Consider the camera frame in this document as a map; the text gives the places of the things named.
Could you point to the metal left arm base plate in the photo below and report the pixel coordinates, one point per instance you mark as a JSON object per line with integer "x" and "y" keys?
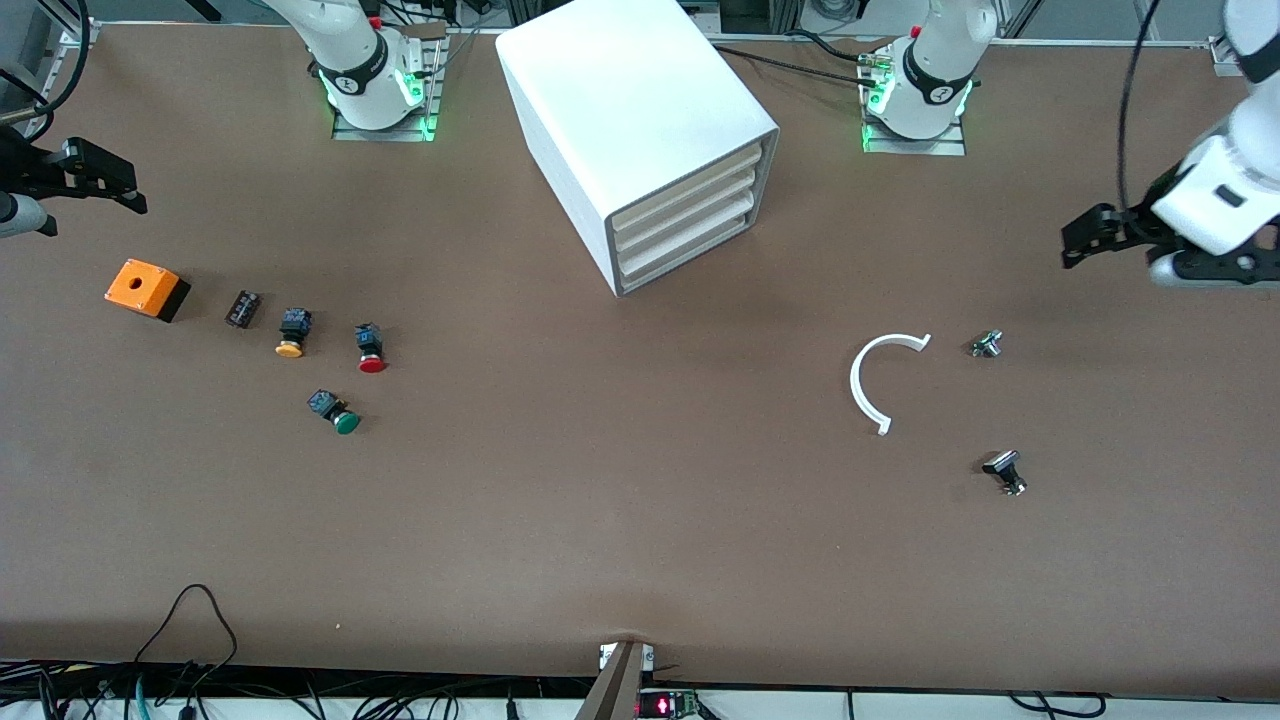
{"x": 915, "y": 148}

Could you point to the brown angled bar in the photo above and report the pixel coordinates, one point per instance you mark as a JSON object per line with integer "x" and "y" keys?
{"x": 615, "y": 690}

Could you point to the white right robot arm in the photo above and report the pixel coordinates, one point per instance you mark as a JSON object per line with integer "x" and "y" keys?
{"x": 350, "y": 60}

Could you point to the small chrome metal button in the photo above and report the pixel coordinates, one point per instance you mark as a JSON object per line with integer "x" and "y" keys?
{"x": 986, "y": 344}

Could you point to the small black connector block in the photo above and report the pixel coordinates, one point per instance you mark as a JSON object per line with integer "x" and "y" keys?
{"x": 243, "y": 308}

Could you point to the black square push button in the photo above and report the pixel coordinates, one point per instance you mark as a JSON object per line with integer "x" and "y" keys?
{"x": 1003, "y": 465}

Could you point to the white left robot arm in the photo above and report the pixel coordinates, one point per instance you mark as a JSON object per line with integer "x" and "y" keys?
{"x": 935, "y": 90}

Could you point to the red LED display module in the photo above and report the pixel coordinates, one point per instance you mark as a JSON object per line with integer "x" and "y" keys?
{"x": 665, "y": 706}

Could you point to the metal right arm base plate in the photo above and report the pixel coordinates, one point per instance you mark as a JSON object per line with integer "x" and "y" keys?
{"x": 390, "y": 134}

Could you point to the yellow mushroom push button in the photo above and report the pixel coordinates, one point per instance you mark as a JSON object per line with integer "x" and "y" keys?
{"x": 292, "y": 330}

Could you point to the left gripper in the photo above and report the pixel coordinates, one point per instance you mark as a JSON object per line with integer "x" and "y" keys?
{"x": 1143, "y": 222}

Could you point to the white semicircular plastic bracket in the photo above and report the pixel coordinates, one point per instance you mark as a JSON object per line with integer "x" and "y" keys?
{"x": 855, "y": 385}

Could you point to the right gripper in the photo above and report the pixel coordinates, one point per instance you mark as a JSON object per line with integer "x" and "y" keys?
{"x": 22, "y": 166}

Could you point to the red mushroom push button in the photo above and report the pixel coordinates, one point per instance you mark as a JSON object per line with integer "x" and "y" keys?
{"x": 372, "y": 350}

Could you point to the green mushroom push button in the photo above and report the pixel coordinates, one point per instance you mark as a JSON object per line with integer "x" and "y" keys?
{"x": 346, "y": 422}

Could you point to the orange button enclosure box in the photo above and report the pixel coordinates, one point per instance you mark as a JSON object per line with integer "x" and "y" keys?
{"x": 140, "y": 285}

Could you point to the aluminium frame profile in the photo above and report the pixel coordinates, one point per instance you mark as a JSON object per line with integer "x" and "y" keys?
{"x": 1217, "y": 50}
{"x": 78, "y": 35}

